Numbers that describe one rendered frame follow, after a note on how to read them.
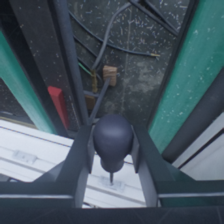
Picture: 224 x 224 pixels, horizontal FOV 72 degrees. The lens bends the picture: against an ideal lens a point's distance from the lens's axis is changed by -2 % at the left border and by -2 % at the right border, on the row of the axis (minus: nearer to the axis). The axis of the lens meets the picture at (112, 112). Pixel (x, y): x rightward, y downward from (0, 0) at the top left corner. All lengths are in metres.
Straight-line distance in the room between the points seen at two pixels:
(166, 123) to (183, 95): 0.05
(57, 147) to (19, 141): 0.09
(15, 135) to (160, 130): 0.32
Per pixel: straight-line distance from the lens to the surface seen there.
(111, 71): 1.25
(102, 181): 0.32
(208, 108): 0.20
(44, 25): 0.54
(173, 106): 0.18
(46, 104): 0.30
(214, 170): 0.23
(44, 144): 0.38
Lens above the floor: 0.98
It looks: 35 degrees down
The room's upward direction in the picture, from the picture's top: 161 degrees counter-clockwise
